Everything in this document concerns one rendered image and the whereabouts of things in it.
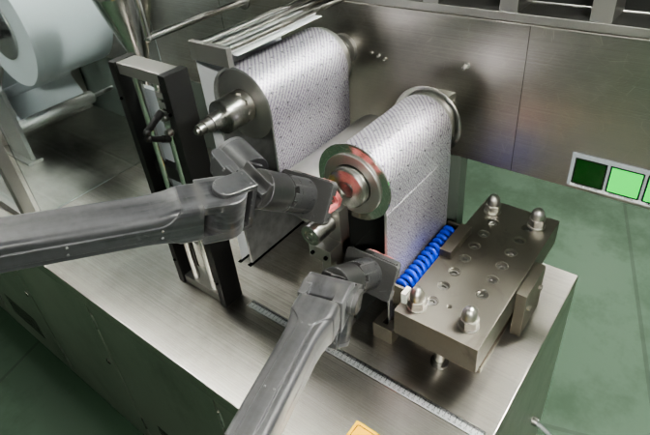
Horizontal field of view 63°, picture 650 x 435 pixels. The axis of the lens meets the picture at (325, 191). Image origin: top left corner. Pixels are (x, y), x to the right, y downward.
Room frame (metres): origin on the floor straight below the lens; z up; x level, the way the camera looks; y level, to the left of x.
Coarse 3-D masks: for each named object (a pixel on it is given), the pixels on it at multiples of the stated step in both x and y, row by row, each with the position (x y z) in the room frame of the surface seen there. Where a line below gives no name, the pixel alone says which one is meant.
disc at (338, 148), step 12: (336, 144) 0.76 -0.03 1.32; (348, 144) 0.75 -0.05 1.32; (324, 156) 0.78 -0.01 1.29; (360, 156) 0.73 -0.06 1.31; (324, 168) 0.78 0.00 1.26; (372, 168) 0.72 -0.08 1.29; (384, 180) 0.70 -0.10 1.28; (384, 192) 0.70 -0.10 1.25; (384, 204) 0.70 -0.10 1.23; (360, 216) 0.74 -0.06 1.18; (372, 216) 0.72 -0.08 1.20
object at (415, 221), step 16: (448, 160) 0.88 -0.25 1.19; (432, 176) 0.83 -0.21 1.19; (448, 176) 0.88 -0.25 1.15; (416, 192) 0.78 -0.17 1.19; (432, 192) 0.83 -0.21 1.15; (400, 208) 0.74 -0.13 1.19; (416, 208) 0.78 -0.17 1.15; (432, 208) 0.83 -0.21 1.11; (384, 224) 0.71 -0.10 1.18; (400, 224) 0.74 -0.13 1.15; (416, 224) 0.78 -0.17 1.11; (432, 224) 0.84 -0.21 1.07; (400, 240) 0.74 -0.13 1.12; (416, 240) 0.78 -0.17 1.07; (400, 256) 0.74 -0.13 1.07; (416, 256) 0.79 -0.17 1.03; (400, 272) 0.74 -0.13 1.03
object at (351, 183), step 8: (336, 168) 0.75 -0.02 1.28; (344, 168) 0.73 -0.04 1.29; (352, 168) 0.73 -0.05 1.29; (336, 176) 0.74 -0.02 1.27; (344, 176) 0.73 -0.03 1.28; (352, 176) 0.72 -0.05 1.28; (360, 176) 0.72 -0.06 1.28; (344, 184) 0.73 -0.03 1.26; (352, 184) 0.72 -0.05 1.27; (360, 184) 0.71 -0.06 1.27; (368, 184) 0.72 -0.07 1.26; (344, 192) 0.73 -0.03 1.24; (352, 192) 0.72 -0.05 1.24; (360, 192) 0.71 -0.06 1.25; (368, 192) 0.71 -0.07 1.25; (344, 200) 0.73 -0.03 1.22; (352, 200) 0.72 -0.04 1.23; (360, 200) 0.71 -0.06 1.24
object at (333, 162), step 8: (440, 104) 0.91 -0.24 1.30; (448, 112) 0.90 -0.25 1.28; (328, 160) 0.77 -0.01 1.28; (336, 160) 0.76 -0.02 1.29; (344, 160) 0.75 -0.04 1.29; (352, 160) 0.74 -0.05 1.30; (360, 160) 0.73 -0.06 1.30; (328, 168) 0.77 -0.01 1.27; (360, 168) 0.73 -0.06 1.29; (368, 168) 0.72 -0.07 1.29; (328, 176) 0.77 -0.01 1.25; (368, 176) 0.72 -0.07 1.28; (376, 184) 0.71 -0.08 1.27; (376, 192) 0.71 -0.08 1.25; (368, 200) 0.72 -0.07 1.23; (376, 200) 0.71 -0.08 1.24; (352, 208) 0.74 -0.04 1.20; (360, 208) 0.73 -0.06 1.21; (368, 208) 0.72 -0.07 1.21
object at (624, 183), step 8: (616, 176) 0.76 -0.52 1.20; (624, 176) 0.75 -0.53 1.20; (632, 176) 0.75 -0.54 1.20; (640, 176) 0.74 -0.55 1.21; (608, 184) 0.77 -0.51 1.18; (616, 184) 0.76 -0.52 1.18; (624, 184) 0.75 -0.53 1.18; (632, 184) 0.74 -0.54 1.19; (640, 184) 0.74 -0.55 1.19; (616, 192) 0.76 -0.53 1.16; (624, 192) 0.75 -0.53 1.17; (632, 192) 0.74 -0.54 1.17
